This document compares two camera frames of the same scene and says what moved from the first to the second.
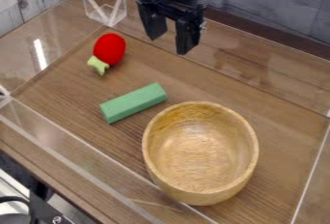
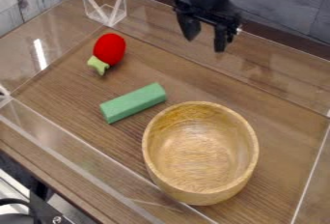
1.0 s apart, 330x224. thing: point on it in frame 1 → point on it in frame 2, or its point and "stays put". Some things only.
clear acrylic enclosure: x=147 y=136 stays put
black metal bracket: x=43 y=212 stays put
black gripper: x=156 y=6 → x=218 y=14
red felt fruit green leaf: x=108 y=49 stays put
